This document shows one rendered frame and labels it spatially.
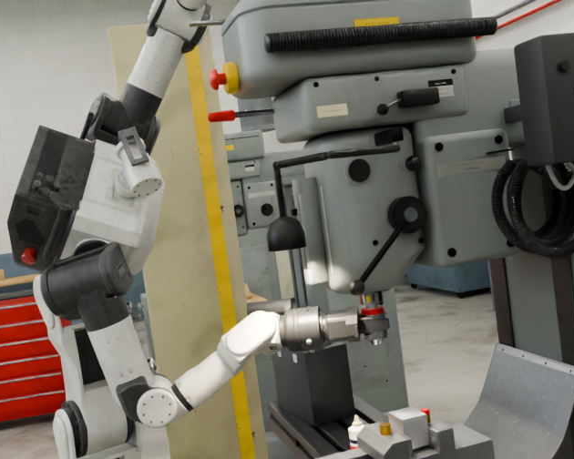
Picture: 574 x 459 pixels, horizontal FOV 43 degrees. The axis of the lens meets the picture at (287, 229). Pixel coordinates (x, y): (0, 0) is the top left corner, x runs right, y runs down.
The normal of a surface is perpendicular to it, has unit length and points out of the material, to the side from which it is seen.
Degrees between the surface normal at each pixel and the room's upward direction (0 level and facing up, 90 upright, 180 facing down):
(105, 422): 81
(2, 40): 90
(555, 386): 63
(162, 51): 101
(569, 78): 90
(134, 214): 58
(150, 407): 93
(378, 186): 90
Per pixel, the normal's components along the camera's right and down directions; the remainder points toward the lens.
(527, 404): -0.91, -0.33
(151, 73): 0.28, 0.21
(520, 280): -0.95, 0.15
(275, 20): 0.18, 0.03
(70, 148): 0.43, -0.55
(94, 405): 0.56, -0.18
